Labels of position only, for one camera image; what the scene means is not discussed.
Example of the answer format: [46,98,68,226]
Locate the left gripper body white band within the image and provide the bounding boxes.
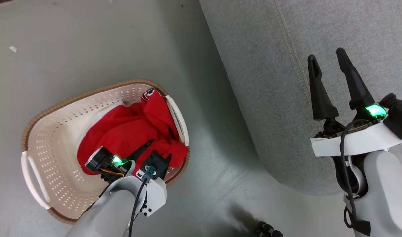
[85,146,167,217]

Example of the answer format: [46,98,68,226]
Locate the left black cable teal plug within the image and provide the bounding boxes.
[128,166,156,237]

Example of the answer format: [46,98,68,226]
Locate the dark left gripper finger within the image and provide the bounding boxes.
[162,153,172,175]
[127,139,154,162]

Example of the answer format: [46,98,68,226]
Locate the red and white garment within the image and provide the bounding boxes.
[77,103,155,175]

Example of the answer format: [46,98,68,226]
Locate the grey fabric sofa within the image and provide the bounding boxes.
[199,0,402,196]

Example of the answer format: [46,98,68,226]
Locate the cream perforated laundry basket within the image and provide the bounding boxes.
[21,79,190,225]

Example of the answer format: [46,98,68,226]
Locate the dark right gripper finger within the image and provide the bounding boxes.
[307,54,339,121]
[336,48,376,111]

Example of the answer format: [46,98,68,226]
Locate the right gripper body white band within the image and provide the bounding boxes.
[311,94,402,157]

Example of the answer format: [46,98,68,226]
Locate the thin black right gripper cable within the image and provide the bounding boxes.
[340,120,371,236]

